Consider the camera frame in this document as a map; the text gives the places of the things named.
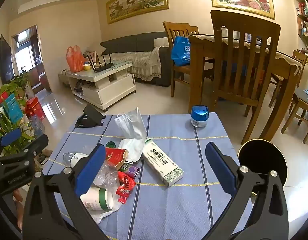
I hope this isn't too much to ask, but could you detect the white cushion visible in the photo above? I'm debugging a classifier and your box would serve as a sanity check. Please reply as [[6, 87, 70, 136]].
[[154, 37, 169, 47]]

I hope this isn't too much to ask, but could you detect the red carton box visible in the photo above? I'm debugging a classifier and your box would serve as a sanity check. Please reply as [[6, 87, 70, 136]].
[[105, 147, 129, 169]]

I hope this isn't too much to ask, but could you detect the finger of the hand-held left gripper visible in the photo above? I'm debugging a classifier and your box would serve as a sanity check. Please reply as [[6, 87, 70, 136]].
[[0, 129, 22, 153], [0, 134, 49, 167]]

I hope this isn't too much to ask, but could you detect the white face mask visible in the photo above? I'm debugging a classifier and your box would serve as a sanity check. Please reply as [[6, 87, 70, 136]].
[[114, 107, 147, 163]]

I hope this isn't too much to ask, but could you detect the white green medicine box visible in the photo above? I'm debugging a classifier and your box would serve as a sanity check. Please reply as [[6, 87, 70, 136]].
[[141, 137, 184, 187]]

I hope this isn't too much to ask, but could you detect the blue shopping bag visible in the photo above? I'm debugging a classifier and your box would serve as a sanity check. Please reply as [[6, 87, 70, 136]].
[[171, 36, 191, 67]]

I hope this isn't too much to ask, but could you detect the orange plastic bag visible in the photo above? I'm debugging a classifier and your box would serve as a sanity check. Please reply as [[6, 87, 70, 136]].
[[66, 45, 86, 72]]

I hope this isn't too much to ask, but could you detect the wooden dining table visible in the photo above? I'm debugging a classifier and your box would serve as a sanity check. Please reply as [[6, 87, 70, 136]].
[[189, 34, 303, 142]]

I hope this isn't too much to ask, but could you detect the white coffee table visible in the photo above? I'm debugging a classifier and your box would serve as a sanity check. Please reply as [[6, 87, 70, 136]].
[[59, 61, 137, 110]]

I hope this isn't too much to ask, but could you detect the blue lid jar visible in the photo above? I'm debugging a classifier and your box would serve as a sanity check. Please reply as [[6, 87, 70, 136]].
[[190, 105, 210, 128]]

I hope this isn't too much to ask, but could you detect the gold rimmed patterned trash bin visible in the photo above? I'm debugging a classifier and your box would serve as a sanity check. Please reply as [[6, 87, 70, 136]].
[[237, 138, 288, 188]]

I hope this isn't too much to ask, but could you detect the purple small container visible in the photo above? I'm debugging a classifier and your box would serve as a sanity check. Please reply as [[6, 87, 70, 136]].
[[124, 164, 140, 179]]

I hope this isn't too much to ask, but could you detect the framed horse painting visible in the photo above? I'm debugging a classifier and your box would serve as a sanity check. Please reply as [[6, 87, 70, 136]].
[[105, 0, 169, 25]]

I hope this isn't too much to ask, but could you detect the black television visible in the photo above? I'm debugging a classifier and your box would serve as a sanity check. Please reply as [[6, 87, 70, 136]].
[[0, 34, 15, 85]]

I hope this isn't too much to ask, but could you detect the teal gift box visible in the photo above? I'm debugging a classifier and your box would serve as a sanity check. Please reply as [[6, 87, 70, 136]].
[[1, 94, 24, 124]]

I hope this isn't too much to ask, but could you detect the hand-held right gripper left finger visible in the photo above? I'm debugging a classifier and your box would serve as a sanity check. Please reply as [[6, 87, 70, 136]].
[[22, 144, 112, 240]]

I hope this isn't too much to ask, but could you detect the dark grey sofa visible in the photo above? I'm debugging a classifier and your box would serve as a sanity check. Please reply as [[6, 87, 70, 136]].
[[100, 31, 174, 87]]

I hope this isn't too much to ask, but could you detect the long leaf green plant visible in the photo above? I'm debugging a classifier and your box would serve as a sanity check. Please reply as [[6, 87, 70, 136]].
[[0, 102, 35, 155]]

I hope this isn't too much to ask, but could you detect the wooden dining chair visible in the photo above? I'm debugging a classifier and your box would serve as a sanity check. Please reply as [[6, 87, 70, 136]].
[[188, 10, 281, 143], [268, 50, 308, 108], [163, 21, 214, 98], [280, 87, 308, 144]]

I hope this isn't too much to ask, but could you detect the person's left hand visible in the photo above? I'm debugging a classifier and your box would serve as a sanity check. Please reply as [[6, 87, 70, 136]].
[[13, 189, 24, 230]]

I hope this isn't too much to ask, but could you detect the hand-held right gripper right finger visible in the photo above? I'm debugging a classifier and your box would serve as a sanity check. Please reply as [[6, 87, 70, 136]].
[[200, 142, 290, 240]]

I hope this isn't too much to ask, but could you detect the red gift box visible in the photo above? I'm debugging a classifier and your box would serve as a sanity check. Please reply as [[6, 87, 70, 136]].
[[25, 96, 46, 120]]

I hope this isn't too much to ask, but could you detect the red snack wrapper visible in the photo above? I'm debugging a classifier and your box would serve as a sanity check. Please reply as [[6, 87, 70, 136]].
[[116, 171, 136, 204]]

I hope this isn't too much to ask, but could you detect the cream lace table cover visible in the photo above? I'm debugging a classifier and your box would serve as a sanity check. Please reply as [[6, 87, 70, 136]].
[[189, 34, 304, 77]]

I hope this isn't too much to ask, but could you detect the black phone stand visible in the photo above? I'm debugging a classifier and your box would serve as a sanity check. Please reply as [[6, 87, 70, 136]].
[[74, 104, 106, 128]]

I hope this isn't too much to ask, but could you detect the green potted plant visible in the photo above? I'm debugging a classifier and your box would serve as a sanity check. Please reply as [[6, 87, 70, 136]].
[[0, 72, 30, 100]]

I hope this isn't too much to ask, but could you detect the wall shelf with books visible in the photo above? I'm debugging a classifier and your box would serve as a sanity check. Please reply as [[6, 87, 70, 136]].
[[293, 0, 308, 64]]

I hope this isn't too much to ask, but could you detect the black router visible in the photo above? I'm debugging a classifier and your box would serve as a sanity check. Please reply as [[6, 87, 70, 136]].
[[87, 52, 114, 73]]

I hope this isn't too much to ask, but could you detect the white green paper canister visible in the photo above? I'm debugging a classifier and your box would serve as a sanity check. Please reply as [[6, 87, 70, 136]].
[[80, 187, 114, 212]]

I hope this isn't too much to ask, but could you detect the clear plastic bottle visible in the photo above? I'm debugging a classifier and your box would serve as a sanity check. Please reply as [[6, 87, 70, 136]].
[[62, 151, 119, 188]]

